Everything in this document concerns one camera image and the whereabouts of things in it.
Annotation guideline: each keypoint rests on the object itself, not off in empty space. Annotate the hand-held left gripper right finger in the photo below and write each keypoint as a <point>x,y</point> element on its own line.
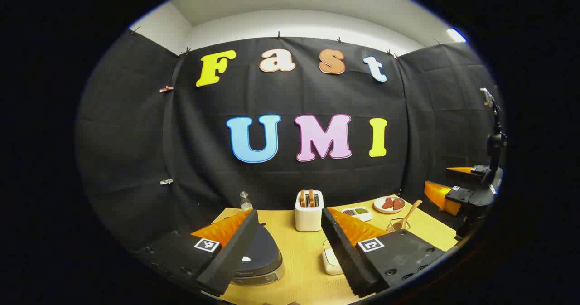
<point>344,255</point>

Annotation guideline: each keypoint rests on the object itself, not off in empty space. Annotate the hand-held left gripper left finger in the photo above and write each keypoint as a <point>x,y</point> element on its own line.
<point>231,255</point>

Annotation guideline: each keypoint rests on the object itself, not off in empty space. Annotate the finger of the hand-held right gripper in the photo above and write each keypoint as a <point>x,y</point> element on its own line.
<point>466,176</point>
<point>457,195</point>

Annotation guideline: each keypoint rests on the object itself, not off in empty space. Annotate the clear rice container box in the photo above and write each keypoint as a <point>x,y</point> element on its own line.
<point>331,262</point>

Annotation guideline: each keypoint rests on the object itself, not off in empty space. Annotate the black rice cooker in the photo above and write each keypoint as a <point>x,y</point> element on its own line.
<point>263,255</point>

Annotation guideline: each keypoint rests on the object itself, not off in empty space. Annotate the wooden spoon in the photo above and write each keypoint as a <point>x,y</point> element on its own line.
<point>410,213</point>

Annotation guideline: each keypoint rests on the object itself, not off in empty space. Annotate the white divided grain dish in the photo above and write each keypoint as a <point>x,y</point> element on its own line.
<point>361,212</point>

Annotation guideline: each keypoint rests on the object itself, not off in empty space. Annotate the white toaster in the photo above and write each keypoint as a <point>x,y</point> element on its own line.
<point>308,219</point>

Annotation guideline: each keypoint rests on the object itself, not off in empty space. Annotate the small glass bottle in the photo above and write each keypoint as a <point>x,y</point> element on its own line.
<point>245,203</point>

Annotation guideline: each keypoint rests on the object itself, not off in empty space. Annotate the toast slice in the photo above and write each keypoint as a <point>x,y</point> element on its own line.
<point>302,198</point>
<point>311,198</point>

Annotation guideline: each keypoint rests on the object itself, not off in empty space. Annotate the white plate with red food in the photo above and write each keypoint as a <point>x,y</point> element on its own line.
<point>389,204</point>

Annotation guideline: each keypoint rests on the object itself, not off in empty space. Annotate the ceiling light strip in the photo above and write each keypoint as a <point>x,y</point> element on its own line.
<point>456,35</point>

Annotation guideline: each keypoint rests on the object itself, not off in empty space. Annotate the black backdrop cloth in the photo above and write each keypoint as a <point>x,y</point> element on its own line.
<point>136,137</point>

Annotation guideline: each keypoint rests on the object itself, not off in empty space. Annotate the pink clip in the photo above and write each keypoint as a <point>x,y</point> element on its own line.
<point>166,89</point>

